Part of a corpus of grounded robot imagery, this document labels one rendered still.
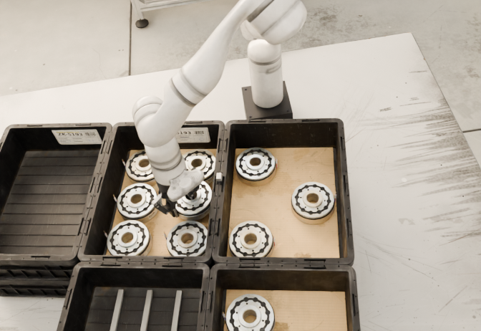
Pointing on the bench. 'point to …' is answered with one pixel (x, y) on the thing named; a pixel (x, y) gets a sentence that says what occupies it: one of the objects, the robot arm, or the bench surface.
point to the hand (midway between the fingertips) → (182, 205)
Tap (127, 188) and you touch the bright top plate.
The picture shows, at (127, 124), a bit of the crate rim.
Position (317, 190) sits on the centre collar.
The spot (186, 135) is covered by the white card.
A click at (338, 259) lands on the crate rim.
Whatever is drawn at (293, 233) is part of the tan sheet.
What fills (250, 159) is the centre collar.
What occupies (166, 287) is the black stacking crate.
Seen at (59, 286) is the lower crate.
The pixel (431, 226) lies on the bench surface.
